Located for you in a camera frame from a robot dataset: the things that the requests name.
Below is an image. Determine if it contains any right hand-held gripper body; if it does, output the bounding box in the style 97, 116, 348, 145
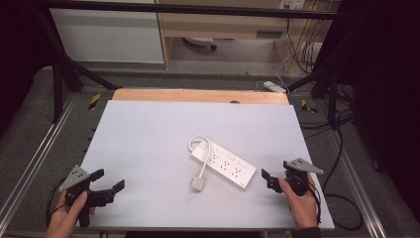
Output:
282, 158, 325, 196

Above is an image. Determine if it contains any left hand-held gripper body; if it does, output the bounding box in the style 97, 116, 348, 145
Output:
58, 165, 102, 229

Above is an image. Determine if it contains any white cord with plug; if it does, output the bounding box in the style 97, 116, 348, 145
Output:
187, 135, 213, 192

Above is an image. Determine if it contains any person's right hand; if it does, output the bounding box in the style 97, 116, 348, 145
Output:
278, 172, 320, 231

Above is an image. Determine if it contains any person's left hand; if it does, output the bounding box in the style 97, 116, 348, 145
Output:
44, 189, 97, 238

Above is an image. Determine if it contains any white table mat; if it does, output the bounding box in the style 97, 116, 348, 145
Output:
76, 100, 336, 231

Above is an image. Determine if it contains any yellow black floor tape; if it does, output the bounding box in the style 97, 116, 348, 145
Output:
300, 98, 319, 114
87, 92, 102, 112

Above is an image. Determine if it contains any white floor power strip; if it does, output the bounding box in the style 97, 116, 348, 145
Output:
262, 80, 288, 94

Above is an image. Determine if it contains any black metal stand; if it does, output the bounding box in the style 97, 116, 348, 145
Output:
286, 63, 356, 131
34, 8, 124, 124

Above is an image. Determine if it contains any white cabinet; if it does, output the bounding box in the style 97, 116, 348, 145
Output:
49, 0, 165, 64

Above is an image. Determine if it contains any white chair base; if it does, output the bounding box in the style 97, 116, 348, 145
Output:
182, 36, 218, 52

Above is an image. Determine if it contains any wooden desk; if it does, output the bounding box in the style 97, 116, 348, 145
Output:
155, 0, 341, 70

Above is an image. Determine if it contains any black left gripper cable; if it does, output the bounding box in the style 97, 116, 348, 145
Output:
45, 178, 68, 227

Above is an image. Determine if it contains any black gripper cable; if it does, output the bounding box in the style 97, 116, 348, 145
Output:
45, 178, 68, 227
307, 180, 323, 226

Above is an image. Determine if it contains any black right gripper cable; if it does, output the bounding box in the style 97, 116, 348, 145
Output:
307, 180, 323, 226

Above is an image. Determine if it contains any aluminium floor rail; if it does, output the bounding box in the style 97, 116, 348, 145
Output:
325, 130, 388, 238
0, 92, 81, 229

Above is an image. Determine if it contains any black floor cable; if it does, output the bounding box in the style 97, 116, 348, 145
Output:
298, 83, 365, 232

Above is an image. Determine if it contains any hanging cable bundle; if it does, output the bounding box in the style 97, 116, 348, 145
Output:
281, 6, 328, 75

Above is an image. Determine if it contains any white wall socket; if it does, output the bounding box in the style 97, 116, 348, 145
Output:
278, 0, 307, 11

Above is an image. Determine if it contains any black frame crossbar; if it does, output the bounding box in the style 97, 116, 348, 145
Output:
41, 0, 339, 21

